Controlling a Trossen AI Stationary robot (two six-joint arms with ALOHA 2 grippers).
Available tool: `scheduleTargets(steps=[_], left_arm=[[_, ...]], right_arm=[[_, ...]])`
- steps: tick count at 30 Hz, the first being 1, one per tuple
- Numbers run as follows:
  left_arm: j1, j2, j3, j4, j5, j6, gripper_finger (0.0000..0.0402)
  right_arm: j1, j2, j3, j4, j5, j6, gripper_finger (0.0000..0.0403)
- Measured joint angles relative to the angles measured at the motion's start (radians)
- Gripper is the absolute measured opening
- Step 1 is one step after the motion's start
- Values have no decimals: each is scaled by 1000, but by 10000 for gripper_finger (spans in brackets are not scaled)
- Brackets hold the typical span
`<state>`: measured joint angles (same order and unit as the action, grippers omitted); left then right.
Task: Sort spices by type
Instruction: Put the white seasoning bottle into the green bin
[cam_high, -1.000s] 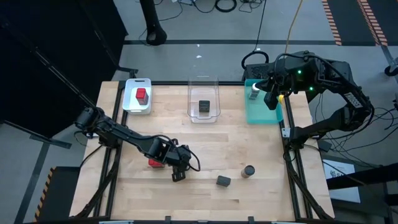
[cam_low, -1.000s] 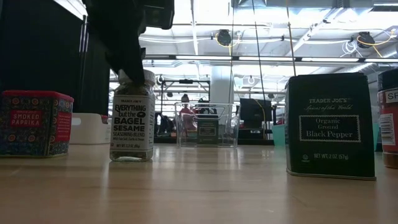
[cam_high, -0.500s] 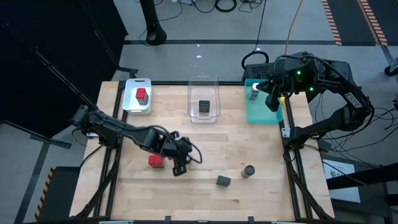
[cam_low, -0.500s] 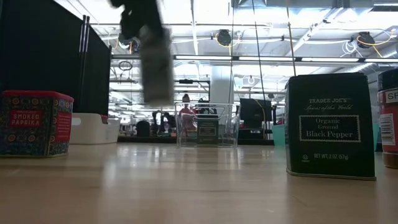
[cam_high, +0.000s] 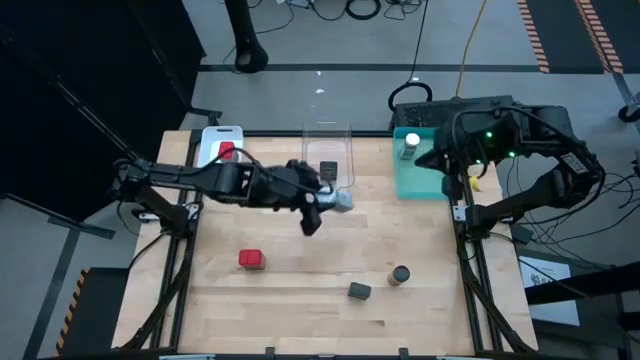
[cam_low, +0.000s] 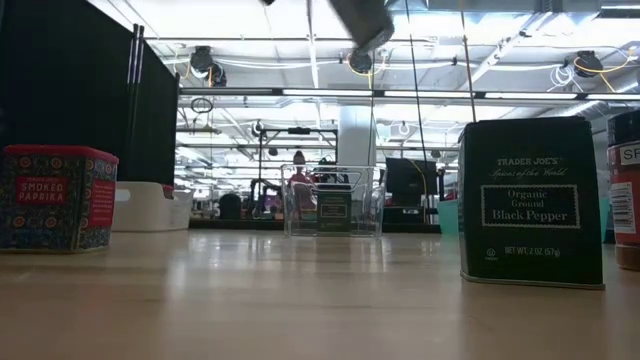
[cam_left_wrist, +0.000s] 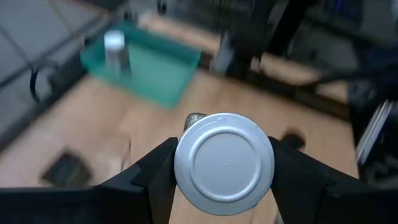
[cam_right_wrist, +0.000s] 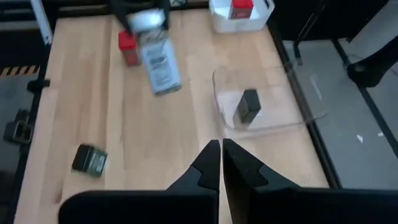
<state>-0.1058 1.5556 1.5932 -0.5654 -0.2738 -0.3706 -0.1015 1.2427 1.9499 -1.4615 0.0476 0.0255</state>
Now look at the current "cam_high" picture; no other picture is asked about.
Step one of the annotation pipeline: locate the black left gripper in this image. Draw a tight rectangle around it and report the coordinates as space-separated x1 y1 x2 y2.
269 158 346 237

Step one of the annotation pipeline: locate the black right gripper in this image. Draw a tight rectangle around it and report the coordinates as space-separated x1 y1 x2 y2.
415 112 501 201

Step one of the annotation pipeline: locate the white-lid spice jar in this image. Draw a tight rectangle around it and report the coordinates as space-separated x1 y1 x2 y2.
319 189 355 214
399 132 421 161

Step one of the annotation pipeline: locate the teal plastic bin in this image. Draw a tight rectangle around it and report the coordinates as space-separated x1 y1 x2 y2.
392 126 457 201

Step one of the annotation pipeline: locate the black perforated computer case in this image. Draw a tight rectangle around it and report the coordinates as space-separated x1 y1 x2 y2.
391 94 516 132

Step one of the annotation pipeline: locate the clear plastic bin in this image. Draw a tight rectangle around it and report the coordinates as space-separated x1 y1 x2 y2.
299 122 357 200

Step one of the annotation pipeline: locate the dark-lid spice jar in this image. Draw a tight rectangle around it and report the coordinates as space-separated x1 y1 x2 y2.
387 264 412 288

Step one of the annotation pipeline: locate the white plastic bin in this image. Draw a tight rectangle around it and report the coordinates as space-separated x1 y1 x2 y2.
198 124 246 169

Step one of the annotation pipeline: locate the white paper sheet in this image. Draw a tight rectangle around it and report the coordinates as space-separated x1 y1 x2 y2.
519 255 581 327

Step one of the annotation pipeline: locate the black hazard-striped floor mat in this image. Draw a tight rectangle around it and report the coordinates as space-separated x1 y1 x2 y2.
516 0 601 75
573 0 640 75
54 267 131 357

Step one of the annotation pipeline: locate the black stand leg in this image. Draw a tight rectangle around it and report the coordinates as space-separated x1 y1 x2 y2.
223 0 270 75

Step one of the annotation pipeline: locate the black caster wheel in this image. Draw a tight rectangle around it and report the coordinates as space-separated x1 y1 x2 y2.
617 102 640 124

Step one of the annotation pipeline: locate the black curtain partition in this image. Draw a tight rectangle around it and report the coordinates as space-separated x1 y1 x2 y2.
0 0 207 221

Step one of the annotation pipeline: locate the black aluminium cross rail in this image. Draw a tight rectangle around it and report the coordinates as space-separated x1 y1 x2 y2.
192 129 461 138

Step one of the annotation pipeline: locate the looped black power cable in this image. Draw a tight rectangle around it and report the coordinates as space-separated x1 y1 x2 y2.
387 0 434 114

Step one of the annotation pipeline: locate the yellow floor cable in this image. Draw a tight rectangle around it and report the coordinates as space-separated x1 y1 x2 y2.
454 0 489 99

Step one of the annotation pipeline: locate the coiled black cable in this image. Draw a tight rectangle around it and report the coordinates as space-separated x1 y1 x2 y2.
344 0 382 21

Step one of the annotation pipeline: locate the black aluminium side frame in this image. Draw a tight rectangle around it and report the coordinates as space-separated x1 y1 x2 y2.
447 128 539 354
122 128 211 351

